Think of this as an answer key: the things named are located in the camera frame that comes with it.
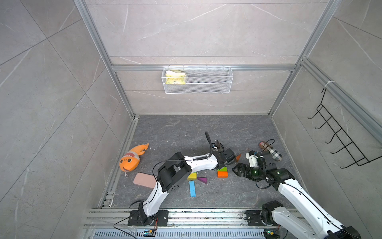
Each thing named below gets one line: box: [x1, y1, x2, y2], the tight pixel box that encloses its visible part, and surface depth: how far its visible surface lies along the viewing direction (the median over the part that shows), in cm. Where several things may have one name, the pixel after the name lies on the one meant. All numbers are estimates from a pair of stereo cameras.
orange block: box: [217, 171, 229, 179], surface depth 89 cm
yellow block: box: [188, 173, 197, 180], surface depth 87 cm
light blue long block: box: [189, 180, 196, 198], surface depth 83 cm
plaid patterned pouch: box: [258, 141, 283, 162], surface depth 97 cm
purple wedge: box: [196, 176, 208, 184], surface depth 87 cm
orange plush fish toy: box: [119, 142, 150, 172], surface depth 89 cm
